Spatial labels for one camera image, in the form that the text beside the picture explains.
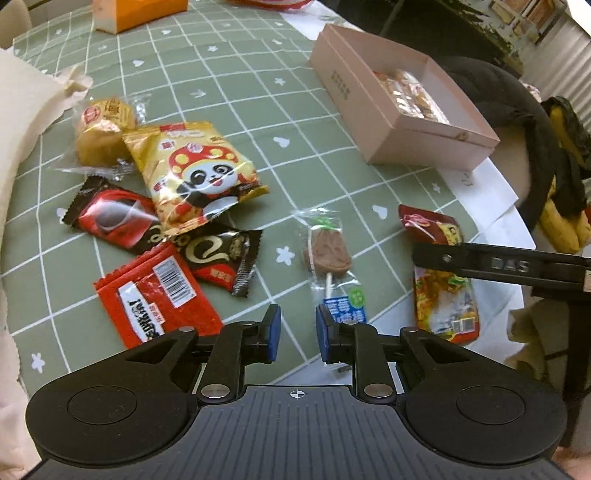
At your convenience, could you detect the orange tissue box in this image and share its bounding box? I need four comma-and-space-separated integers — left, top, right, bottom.
92, 0, 189, 34

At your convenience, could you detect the yellow and black cloth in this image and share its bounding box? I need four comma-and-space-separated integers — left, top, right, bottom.
537, 95, 591, 256

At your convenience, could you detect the yellow panda snack packet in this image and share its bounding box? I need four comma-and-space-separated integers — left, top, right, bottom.
122, 120, 270, 237

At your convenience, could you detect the dark red tofu snack packet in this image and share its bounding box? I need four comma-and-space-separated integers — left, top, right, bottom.
398, 203, 481, 346

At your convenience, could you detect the yellow pastry packet red label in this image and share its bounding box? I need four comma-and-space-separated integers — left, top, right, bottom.
52, 94, 153, 179

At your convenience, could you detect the green checked tablecloth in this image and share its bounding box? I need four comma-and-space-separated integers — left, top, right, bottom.
0, 0, 468, 389

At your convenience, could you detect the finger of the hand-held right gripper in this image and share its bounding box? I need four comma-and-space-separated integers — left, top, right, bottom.
412, 242, 591, 287

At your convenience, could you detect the beige cloth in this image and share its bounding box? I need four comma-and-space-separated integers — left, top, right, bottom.
507, 299, 572, 385

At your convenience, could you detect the red white rabbit bag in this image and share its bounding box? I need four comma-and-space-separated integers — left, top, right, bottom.
225, 0, 320, 11

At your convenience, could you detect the red chocolate packet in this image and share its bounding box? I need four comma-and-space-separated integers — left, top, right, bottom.
62, 175, 168, 256

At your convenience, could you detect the beige chair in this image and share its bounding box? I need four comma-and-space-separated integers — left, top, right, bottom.
501, 124, 535, 205
0, 0, 34, 48

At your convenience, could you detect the red barcode snack packet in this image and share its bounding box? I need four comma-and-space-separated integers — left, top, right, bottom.
94, 242, 225, 350

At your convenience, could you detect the brown lollipop clear wrapper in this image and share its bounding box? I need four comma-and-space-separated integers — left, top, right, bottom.
290, 208, 370, 325

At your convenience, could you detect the long snack bar clear wrapper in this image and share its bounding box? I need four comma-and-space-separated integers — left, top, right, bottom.
373, 68, 451, 125

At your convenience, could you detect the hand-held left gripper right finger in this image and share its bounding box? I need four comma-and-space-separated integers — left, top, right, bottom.
315, 304, 468, 407

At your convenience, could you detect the white cartoon print tote bag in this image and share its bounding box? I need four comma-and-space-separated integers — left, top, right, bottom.
0, 45, 96, 480

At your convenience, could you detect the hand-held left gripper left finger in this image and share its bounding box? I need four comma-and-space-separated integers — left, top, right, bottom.
122, 304, 282, 407

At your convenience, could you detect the dark brown chocolate packet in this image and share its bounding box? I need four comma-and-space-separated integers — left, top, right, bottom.
172, 225, 264, 297

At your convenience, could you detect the pink cardboard box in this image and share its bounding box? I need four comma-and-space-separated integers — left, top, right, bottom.
308, 24, 502, 168

